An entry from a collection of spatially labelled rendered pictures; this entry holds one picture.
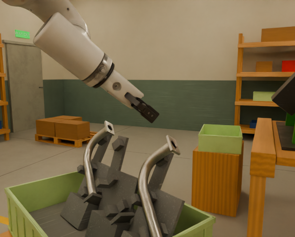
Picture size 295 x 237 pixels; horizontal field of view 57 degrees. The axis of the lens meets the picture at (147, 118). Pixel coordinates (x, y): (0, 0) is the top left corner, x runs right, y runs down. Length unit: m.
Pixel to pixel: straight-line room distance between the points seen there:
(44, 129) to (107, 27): 3.34
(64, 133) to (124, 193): 4.71
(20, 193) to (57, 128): 4.57
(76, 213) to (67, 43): 0.63
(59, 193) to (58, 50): 0.73
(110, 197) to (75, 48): 0.55
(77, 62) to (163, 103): 6.47
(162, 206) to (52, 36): 0.53
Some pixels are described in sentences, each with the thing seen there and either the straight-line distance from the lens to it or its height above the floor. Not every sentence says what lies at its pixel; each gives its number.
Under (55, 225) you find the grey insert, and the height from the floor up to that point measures 0.85.
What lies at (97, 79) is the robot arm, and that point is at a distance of 0.63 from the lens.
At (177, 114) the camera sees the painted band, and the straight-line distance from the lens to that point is 6.95.
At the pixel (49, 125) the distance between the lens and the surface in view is 5.86.
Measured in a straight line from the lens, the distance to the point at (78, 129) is 5.38.
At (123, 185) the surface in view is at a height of 1.01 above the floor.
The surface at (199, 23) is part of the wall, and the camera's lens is 6.86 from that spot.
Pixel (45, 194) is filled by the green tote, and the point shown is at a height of 0.90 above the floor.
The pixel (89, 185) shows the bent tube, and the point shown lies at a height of 0.98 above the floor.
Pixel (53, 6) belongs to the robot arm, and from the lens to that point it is 0.69.
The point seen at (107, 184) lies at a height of 1.00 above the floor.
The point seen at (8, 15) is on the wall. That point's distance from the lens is 7.49.
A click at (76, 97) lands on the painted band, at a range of 8.35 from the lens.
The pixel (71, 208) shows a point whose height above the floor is 0.89.
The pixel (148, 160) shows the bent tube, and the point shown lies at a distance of 0.83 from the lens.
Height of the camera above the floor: 1.36
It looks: 9 degrees down
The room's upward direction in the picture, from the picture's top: straight up
